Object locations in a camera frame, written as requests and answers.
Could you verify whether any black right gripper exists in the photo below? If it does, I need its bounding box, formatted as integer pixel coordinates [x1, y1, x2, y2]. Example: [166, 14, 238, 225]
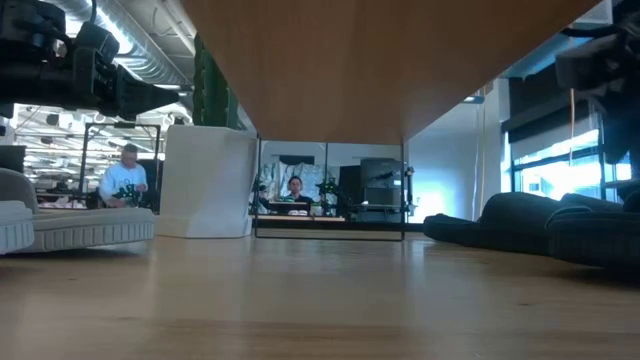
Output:
[554, 30, 640, 94]

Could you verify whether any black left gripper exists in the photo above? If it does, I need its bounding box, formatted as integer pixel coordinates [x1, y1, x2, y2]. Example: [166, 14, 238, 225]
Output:
[0, 47, 181, 129]

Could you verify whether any grey slide sandal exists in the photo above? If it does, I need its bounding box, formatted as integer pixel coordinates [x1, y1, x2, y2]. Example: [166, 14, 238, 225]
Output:
[0, 199, 35, 255]
[0, 167, 156, 254]

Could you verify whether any black slide sandal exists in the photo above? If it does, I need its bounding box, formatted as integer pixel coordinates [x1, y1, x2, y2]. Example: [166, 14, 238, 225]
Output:
[422, 192, 594, 257]
[547, 209, 640, 274]
[559, 192, 625, 215]

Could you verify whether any person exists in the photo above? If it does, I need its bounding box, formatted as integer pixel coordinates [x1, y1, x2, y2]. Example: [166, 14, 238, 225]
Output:
[279, 175, 315, 211]
[98, 143, 150, 209]

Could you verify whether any green cactus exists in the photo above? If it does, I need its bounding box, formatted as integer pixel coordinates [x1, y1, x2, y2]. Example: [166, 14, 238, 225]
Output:
[192, 32, 242, 130]

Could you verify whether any white faceted planter pot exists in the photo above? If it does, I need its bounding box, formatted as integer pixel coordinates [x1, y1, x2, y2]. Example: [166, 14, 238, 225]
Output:
[154, 124, 259, 239]

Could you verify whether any black monitor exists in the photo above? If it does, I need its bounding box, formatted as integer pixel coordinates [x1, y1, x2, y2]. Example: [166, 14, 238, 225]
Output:
[0, 144, 26, 174]

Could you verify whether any background wooden desk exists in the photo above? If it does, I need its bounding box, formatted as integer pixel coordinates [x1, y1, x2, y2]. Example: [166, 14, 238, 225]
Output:
[249, 214, 347, 224]

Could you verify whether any silver ceiling duct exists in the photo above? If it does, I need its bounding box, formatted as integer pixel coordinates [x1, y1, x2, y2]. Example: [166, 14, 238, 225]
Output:
[49, 0, 194, 87]

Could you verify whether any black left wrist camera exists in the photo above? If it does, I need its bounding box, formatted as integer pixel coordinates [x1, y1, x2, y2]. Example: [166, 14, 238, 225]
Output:
[72, 19, 121, 69]

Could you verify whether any wooden shelf with wire frame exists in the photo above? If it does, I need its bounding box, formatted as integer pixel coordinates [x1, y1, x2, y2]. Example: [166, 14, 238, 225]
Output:
[182, 0, 604, 243]

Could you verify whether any dark wall screen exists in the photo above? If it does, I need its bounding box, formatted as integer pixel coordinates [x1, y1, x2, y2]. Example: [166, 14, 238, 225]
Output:
[359, 158, 404, 190]

